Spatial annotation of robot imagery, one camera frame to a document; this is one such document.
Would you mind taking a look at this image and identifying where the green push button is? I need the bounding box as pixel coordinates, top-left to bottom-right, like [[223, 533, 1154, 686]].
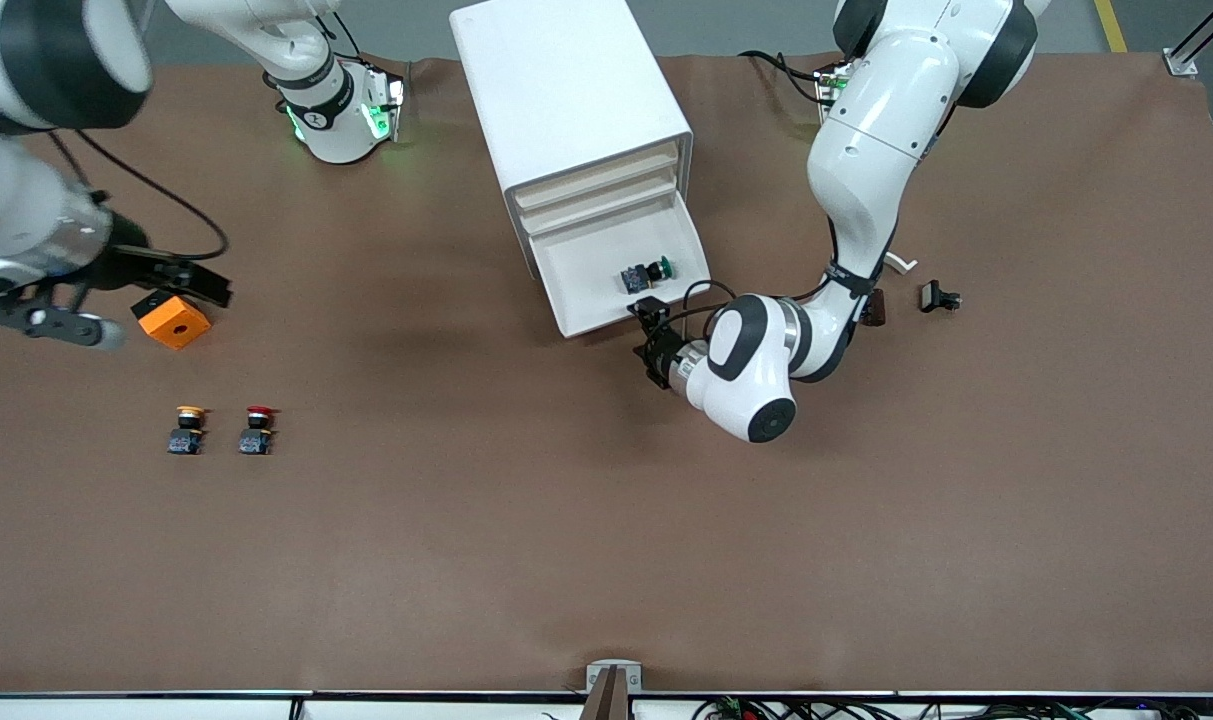
[[621, 256, 675, 295]]

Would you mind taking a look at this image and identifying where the orange button box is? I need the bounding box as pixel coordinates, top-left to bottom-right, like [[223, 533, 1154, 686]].
[[131, 290, 212, 351]]

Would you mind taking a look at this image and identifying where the yellow push button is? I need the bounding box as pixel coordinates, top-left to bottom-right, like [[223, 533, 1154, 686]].
[[167, 404, 207, 456]]

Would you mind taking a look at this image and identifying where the red push button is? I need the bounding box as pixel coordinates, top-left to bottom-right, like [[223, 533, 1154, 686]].
[[238, 405, 277, 456]]

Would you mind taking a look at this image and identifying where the brown table mat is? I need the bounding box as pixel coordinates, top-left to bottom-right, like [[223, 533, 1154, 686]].
[[0, 52, 1213, 696]]

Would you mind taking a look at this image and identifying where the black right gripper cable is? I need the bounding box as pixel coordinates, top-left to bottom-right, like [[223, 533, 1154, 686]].
[[51, 130, 229, 263]]

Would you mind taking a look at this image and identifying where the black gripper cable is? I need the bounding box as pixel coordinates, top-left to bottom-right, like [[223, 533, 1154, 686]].
[[51, 130, 229, 263], [681, 280, 737, 346]]

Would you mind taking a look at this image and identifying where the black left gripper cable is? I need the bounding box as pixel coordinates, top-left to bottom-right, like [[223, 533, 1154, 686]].
[[681, 280, 737, 346]]

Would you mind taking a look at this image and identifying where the black left arm base cable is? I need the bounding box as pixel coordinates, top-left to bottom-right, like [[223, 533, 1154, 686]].
[[739, 48, 829, 106]]

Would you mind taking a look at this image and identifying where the black arm base cable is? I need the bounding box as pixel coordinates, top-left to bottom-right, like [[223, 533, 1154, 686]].
[[306, 5, 367, 66], [739, 48, 829, 106]]

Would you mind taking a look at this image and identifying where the black right arm base cable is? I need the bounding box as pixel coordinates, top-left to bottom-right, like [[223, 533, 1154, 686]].
[[306, 5, 367, 66]]

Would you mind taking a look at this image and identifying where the grey metal edge bracket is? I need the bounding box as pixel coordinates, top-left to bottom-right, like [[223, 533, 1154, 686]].
[[586, 660, 643, 695]]

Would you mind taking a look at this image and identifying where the black cable bundle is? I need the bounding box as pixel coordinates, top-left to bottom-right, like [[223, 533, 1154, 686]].
[[691, 695, 1213, 720]]

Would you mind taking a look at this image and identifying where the aluminium frame profile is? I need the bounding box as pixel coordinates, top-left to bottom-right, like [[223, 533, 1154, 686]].
[[1166, 0, 1213, 78]]

